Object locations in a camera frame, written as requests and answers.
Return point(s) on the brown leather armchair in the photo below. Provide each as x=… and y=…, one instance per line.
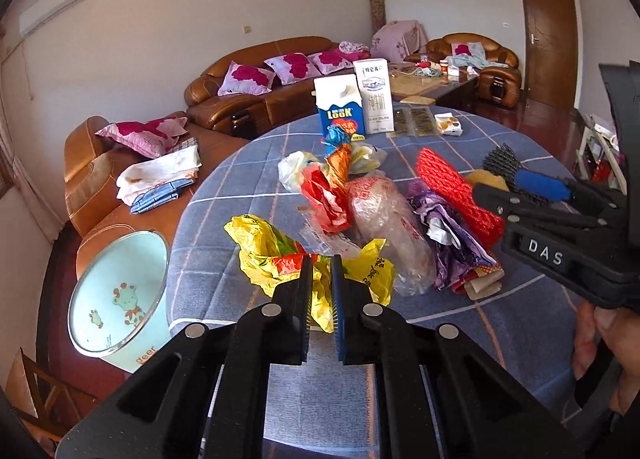
x=500, y=56

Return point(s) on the purple foil wrapper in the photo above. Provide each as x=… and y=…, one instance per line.
x=450, y=249

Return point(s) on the brown leather sofa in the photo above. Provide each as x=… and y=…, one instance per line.
x=285, y=99

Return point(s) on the white stained cloth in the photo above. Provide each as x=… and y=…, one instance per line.
x=160, y=171

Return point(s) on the clear gold-printed wrapper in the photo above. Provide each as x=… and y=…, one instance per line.
x=421, y=121
x=400, y=121

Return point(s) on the tall brown patterned column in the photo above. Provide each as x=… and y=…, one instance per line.
x=378, y=14

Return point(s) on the pink crumpled cloth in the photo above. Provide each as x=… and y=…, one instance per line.
x=354, y=47

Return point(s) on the person's right hand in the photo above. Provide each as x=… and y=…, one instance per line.
x=597, y=339

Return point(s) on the light blue cloth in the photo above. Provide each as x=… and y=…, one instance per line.
x=470, y=61

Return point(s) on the light blue giraffe-print bin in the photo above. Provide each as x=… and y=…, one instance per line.
x=120, y=299

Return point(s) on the brown leather chaise lounge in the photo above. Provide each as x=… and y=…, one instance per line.
x=95, y=174

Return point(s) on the small pink floral pillow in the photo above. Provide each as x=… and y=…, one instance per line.
x=466, y=49

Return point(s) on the small white snack box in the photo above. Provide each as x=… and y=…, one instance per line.
x=448, y=125

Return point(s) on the brown wooden door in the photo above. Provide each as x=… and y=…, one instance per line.
x=547, y=39

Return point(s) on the clear plastic bag red print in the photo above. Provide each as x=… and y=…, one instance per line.
x=390, y=229

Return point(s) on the wooden chair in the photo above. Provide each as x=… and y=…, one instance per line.
x=45, y=389

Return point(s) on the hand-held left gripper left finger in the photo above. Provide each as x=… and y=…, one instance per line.
x=304, y=309

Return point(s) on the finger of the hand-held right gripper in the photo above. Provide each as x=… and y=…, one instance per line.
x=542, y=185
x=530, y=216

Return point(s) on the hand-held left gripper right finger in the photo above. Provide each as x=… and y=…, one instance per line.
x=338, y=309

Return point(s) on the pink cloth cover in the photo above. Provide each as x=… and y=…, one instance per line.
x=400, y=41

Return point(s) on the red foam net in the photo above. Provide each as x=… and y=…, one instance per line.
x=445, y=179

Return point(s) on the orange cone wrapper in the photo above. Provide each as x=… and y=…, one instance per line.
x=339, y=164

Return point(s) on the blue and white carton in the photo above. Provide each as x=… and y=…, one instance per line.
x=340, y=109

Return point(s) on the black foam net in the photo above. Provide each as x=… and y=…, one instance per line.
x=500, y=159

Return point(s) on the brown plaid cloth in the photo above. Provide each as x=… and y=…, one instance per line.
x=182, y=145

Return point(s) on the blue checked cloth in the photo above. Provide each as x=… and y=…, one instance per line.
x=157, y=196

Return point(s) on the glass-top coffee table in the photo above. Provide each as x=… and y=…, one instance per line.
x=450, y=89

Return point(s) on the pale yellow plastic bag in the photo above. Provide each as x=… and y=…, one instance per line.
x=295, y=166

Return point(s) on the blue checked tablecloth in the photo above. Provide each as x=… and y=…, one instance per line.
x=240, y=179

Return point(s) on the red and white cup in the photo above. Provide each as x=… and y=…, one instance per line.
x=443, y=67

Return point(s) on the white milk carton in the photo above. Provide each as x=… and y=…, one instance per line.
x=372, y=99

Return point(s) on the white air conditioner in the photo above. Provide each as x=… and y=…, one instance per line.
x=50, y=6

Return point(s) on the white cluttered rack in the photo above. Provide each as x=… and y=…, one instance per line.
x=597, y=149

